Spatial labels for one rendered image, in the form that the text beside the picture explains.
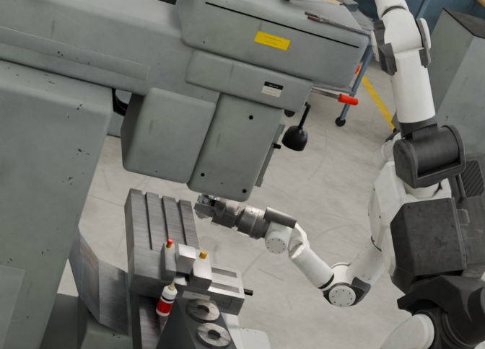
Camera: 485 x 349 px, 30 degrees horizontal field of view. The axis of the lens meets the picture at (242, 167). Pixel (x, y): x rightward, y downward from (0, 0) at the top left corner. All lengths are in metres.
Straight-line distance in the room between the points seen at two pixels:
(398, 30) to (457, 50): 4.77
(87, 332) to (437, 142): 1.15
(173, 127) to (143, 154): 0.11
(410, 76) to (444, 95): 4.79
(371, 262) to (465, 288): 0.53
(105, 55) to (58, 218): 0.44
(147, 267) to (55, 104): 0.72
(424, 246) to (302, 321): 2.43
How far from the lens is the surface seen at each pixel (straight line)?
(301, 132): 2.65
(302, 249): 2.65
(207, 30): 2.26
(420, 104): 2.15
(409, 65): 2.13
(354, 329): 4.76
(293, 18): 2.29
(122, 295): 2.83
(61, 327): 2.85
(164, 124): 2.36
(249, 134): 2.43
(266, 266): 4.93
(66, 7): 2.25
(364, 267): 2.66
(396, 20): 2.16
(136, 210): 3.13
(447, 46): 7.05
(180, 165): 2.43
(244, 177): 2.49
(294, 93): 2.38
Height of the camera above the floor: 2.47
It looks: 25 degrees down
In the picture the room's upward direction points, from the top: 22 degrees clockwise
